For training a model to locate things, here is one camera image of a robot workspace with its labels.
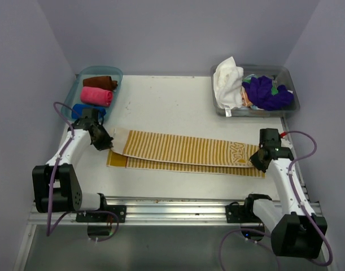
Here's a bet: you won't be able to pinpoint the pink rolled towel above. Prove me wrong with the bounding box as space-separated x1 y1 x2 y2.
80 86 113 107

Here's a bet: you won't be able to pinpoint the teal plastic tray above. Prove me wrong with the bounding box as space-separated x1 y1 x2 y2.
64 65 123 121

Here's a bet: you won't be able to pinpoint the aluminium mounting rail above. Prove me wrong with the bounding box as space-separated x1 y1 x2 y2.
28 185 322 226

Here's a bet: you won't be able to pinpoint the blue towel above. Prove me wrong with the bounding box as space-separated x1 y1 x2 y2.
71 104 106 120

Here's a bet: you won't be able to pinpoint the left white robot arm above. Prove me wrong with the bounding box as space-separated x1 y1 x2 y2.
32 108 113 222

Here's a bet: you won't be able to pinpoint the peach patterned cloth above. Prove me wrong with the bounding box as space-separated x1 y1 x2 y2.
241 87 259 110

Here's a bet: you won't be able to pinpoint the grey plastic bin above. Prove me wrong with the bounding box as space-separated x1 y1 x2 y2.
210 64 302 119

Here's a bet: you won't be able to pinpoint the yellow white striped towel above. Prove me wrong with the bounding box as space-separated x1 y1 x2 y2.
106 128 265 178

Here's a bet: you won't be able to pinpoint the brown rolled towel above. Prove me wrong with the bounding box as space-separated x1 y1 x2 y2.
82 76 118 91

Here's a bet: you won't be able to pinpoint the purple towel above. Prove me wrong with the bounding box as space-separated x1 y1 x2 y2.
242 76 294 111

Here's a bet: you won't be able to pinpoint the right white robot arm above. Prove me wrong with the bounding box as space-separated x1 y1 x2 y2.
243 128 327 259

